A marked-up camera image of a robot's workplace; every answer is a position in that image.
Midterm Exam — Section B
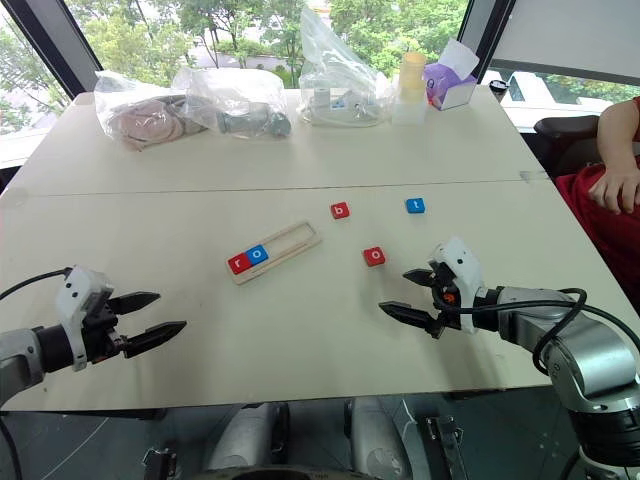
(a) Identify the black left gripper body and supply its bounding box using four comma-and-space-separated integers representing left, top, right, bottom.
81, 298, 127, 364

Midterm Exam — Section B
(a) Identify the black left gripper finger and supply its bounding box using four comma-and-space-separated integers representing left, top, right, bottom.
121, 320, 188, 359
108, 291, 162, 316

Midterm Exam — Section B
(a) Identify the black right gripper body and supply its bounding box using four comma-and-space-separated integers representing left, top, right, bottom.
425, 260, 465, 342

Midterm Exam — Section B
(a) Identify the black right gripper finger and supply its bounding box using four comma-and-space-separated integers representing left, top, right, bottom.
377, 300, 442, 337
402, 268, 441, 290

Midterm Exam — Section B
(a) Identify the red letter tile r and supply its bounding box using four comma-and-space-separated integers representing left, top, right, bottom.
227, 252, 253, 276

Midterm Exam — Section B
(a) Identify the silver robot leg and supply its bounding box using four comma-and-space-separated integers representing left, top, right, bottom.
205, 402, 284, 472
348, 397, 419, 475

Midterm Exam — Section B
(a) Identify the person's bare hand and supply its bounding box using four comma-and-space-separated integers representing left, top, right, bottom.
588, 163, 640, 217

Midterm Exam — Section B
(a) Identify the clear plastic container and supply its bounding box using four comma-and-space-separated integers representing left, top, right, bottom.
391, 89, 429, 127

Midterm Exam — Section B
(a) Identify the person's red clothing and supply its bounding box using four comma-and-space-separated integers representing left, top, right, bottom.
554, 163, 640, 314

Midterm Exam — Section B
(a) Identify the plastic bag with pink items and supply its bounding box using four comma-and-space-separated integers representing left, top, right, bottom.
93, 69, 211, 153

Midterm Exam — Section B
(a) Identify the black chair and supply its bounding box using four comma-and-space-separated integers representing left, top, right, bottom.
533, 115, 604, 180

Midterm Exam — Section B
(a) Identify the purple plush toy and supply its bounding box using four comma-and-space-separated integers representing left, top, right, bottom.
422, 62, 477, 109

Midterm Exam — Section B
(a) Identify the yellow cup stack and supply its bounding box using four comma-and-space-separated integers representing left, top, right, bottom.
397, 51, 428, 104

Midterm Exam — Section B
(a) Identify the purple tissue box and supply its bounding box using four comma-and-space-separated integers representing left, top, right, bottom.
437, 38, 482, 112

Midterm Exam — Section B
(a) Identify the plastic bag with white parts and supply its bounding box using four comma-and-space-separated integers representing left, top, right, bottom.
297, 6, 397, 129

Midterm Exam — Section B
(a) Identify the plastic bag with grey tool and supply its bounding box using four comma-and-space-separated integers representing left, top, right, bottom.
171, 66, 292, 142

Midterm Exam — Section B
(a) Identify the grey roller blind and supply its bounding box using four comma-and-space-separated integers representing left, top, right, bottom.
487, 0, 640, 85

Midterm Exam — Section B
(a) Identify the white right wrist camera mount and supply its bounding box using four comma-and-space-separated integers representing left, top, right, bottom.
427, 236, 489, 335

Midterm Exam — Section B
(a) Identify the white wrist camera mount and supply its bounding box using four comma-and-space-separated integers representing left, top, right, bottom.
54, 266, 116, 373
427, 236, 489, 335

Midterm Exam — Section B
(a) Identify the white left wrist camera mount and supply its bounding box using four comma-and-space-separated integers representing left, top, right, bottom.
54, 266, 116, 373

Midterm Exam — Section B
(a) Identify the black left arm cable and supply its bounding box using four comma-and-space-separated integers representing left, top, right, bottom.
0, 268, 72, 302

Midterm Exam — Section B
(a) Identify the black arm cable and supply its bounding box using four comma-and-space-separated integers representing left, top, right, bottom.
441, 287, 640, 376
0, 268, 72, 302

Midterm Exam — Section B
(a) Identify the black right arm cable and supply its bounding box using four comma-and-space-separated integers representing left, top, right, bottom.
441, 287, 640, 376

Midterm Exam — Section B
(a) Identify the black metal bracket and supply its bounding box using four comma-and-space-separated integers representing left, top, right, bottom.
142, 448, 179, 480
423, 413, 470, 480

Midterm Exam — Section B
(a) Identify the wooden letter tray frame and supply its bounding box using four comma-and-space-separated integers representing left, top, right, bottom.
227, 220, 323, 287

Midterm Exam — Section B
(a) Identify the dark window frame post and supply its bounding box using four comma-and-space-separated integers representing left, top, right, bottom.
456, 0, 517, 87
8, 0, 105, 100

